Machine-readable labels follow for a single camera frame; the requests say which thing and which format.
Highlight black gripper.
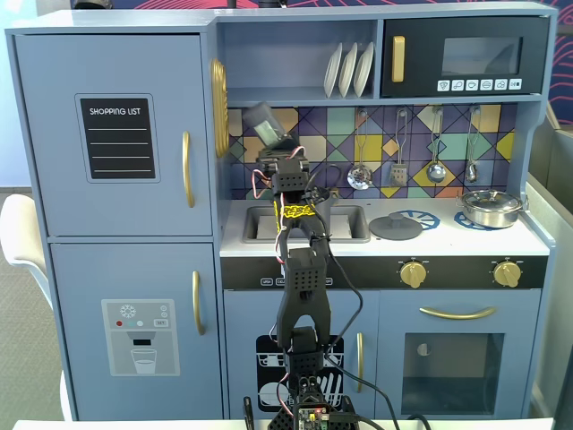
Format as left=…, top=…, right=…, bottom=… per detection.
left=256, top=135, right=312, bottom=176

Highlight grey salt shaker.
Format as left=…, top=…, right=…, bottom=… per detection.
left=243, top=101, right=297, bottom=151

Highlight gold toy telephone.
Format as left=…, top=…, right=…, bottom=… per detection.
left=210, top=57, right=231, bottom=159

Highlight steel skimmer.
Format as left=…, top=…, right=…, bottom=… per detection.
left=346, top=109, right=374, bottom=190

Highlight white plate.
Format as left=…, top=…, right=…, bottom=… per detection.
left=352, top=41, right=375, bottom=98
left=338, top=42, right=359, bottom=99
left=323, top=42, right=344, bottom=99

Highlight grey sink basin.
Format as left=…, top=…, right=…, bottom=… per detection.
left=243, top=204, right=372, bottom=245

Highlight steel slotted spatula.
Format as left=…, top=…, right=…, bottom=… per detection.
left=388, top=109, right=410, bottom=189

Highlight grey pot lid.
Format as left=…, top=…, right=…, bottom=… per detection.
left=368, top=212, right=424, bottom=242

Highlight steel ladle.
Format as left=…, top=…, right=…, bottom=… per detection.
left=424, top=107, right=448, bottom=185

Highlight black shopping list board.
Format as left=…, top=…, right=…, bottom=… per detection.
left=74, top=92, right=163, bottom=184

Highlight black microwave door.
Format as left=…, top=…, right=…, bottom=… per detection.
left=380, top=16, right=551, bottom=99

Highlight blue toy kitchen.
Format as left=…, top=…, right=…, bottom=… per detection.
left=4, top=2, right=559, bottom=422

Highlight dishwasher door with dish print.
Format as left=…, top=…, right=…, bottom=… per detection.
left=222, top=289, right=380, bottom=420

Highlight gold stove knob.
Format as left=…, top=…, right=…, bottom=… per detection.
left=398, top=261, right=428, bottom=289
left=492, top=261, right=524, bottom=289

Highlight steel spoon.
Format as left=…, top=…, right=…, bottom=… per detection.
left=464, top=107, right=481, bottom=183

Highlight steel pot with lid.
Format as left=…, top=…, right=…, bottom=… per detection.
left=456, top=188, right=526, bottom=230

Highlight blue freezer door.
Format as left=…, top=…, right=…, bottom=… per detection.
left=48, top=243, right=224, bottom=420

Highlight blue fridge door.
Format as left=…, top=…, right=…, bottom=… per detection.
left=13, top=33, right=214, bottom=237

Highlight oven door with window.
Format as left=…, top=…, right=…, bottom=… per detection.
left=378, top=289, right=543, bottom=420

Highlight motor controller circuit board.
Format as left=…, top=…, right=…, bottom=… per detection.
left=295, top=405, right=333, bottom=426

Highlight white chair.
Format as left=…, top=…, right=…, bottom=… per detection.
left=0, top=193, right=75, bottom=422

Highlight gold fridge door handle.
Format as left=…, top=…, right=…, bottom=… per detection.
left=181, top=130, right=197, bottom=209

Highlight gold microwave handle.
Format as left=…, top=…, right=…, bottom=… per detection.
left=391, top=35, right=406, bottom=84

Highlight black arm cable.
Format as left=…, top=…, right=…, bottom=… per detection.
left=307, top=162, right=400, bottom=430

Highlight gold freezer door handle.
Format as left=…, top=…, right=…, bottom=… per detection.
left=191, top=270, right=207, bottom=337

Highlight gold dishwasher door handle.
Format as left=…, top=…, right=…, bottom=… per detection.
left=355, top=331, right=365, bottom=394

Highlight gold oven handle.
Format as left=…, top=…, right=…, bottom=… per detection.
left=418, top=305, right=498, bottom=321

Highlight black power cable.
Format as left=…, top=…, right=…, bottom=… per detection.
left=357, top=413, right=433, bottom=430

